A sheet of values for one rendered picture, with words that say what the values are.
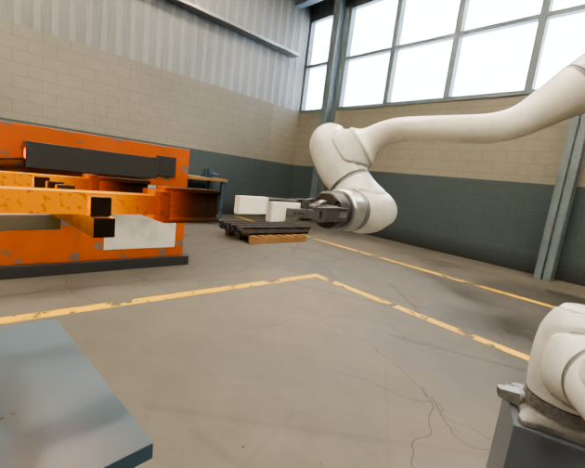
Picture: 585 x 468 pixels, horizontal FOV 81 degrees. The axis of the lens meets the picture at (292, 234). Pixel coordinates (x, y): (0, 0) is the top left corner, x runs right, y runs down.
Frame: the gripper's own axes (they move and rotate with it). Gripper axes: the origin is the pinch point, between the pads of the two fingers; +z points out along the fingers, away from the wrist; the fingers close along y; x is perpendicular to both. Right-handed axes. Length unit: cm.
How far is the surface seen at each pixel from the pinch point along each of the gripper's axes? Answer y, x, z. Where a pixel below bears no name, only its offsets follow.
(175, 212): -0.6, -0.7, 15.9
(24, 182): 22.5, 0.0, 27.0
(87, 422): -0.4, -25.9, 25.3
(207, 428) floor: 64, -102, -42
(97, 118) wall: 697, 75, -208
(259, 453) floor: 40, -102, -50
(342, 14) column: 525, 419, -694
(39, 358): 17.7, -25.9, 26.2
